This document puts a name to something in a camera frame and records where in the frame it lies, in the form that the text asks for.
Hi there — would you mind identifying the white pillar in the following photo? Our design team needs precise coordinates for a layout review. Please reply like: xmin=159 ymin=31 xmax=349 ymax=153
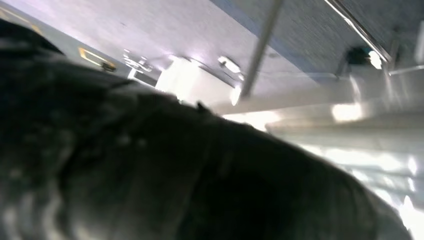
xmin=154 ymin=56 xmax=244 ymax=108

